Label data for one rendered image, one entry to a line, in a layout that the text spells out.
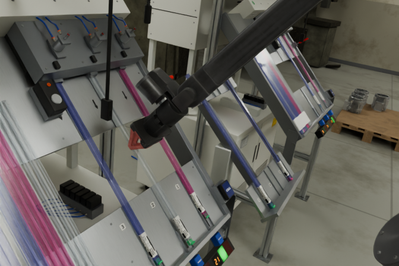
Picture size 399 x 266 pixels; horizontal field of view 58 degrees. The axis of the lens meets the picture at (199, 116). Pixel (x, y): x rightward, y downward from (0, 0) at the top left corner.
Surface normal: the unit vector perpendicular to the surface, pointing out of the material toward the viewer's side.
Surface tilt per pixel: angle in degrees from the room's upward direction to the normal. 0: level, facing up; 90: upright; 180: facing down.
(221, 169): 90
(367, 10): 90
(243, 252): 0
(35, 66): 90
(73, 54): 45
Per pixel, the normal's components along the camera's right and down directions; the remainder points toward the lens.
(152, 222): 0.69, -0.43
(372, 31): -0.45, 0.28
